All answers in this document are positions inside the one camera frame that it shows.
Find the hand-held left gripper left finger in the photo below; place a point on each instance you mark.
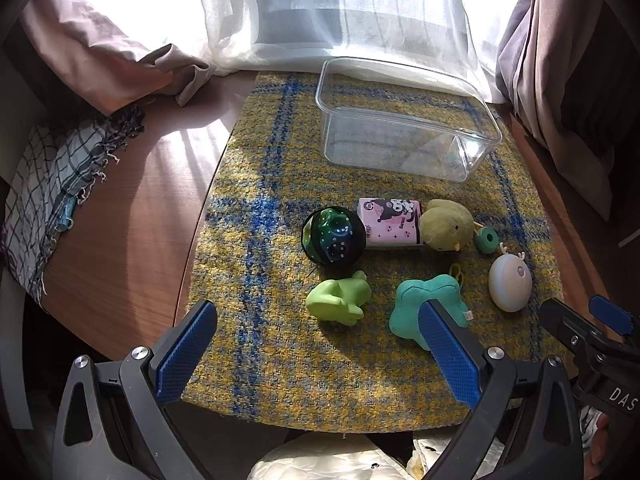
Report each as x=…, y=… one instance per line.
x=185, y=355

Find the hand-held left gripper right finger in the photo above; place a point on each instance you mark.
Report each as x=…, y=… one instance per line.
x=450, y=355

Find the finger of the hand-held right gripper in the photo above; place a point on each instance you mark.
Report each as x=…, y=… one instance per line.
x=567, y=322
x=610, y=312

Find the teal star plush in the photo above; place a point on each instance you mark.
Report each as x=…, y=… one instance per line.
x=407, y=310

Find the white round device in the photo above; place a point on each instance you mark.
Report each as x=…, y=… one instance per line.
x=507, y=285

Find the green frog toy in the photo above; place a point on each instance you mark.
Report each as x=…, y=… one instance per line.
x=335, y=300

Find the yellow chick plush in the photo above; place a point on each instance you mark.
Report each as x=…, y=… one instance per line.
x=447, y=227

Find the pink tissue packet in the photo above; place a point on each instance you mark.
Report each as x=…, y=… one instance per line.
x=390, y=222

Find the green black ball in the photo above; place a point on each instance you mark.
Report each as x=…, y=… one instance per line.
x=334, y=235

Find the clear plastic container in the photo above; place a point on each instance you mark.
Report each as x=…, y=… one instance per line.
x=400, y=130

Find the person's right hand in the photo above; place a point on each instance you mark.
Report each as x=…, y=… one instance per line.
x=599, y=440

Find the yellow blue plaid mat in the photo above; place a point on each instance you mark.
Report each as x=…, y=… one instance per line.
x=260, y=260

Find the cream quilted cloth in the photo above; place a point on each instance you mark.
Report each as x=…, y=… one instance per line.
x=325, y=457

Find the grey panel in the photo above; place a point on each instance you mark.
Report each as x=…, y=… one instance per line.
x=12, y=360

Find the checked fringed cloth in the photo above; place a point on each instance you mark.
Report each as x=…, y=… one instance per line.
x=45, y=185

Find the beige heavy curtain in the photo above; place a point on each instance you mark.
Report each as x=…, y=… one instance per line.
x=550, y=85

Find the pink curtain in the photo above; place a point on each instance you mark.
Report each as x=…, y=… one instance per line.
x=100, y=65

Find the white sheer curtain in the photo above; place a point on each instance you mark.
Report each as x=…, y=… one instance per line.
x=300, y=10

